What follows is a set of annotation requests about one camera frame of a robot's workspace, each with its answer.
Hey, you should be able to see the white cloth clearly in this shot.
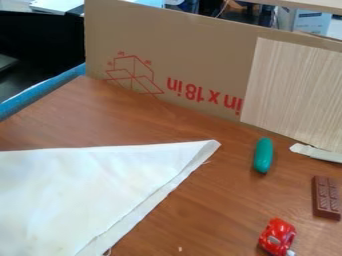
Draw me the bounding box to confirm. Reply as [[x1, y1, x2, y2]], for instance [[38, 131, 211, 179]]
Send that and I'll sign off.
[[0, 139, 224, 256]]

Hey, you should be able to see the cardboard box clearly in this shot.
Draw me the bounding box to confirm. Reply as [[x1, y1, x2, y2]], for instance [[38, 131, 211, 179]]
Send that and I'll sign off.
[[82, 0, 342, 129]]

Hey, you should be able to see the green toy cucumber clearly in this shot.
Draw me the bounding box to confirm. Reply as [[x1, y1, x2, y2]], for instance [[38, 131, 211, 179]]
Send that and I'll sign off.
[[252, 137, 274, 175]]

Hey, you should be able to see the light wooden board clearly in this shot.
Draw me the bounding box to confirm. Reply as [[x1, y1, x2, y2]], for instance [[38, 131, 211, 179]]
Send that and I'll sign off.
[[239, 36, 342, 155]]

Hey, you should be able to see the grey tape strip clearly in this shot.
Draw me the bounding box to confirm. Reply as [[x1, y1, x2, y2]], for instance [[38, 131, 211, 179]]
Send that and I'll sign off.
[[288, 142, 342, 164]]

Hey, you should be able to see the red toy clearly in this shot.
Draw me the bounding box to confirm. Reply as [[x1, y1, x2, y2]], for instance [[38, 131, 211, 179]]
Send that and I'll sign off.
[[257, 217, 298, 256]]

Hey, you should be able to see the brown toy chocolate bar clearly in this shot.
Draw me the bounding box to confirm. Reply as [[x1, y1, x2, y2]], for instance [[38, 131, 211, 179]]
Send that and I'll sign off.
[[309, 175, 342, 222]]

